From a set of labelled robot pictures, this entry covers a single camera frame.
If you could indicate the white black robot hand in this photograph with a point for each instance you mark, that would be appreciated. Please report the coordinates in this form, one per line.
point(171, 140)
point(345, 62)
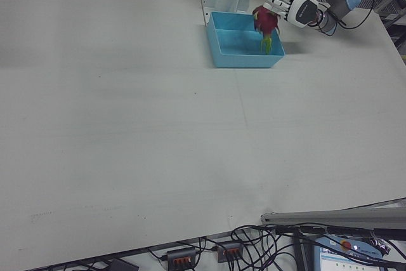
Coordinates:
point(301, 9)

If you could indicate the grey USB hub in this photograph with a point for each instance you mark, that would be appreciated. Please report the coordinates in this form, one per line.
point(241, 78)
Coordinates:
point(230, 250)
point(182, 255)

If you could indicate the blue plastic bin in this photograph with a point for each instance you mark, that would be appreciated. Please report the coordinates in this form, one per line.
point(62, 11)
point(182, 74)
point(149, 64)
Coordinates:
point(244, 60)

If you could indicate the blue teach pendant with screen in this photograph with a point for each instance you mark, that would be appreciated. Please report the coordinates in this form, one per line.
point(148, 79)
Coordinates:
point(342, 252)

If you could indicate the red dragon fruit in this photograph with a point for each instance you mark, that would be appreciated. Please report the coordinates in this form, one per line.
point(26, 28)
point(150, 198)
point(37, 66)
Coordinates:
point(266, 20)

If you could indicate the aluminium profile rail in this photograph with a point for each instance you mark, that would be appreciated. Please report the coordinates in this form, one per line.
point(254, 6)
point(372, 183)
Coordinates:
point(333, 217)

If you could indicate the black power adapter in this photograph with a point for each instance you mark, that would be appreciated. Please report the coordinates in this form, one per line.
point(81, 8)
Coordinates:
point(122, 265)

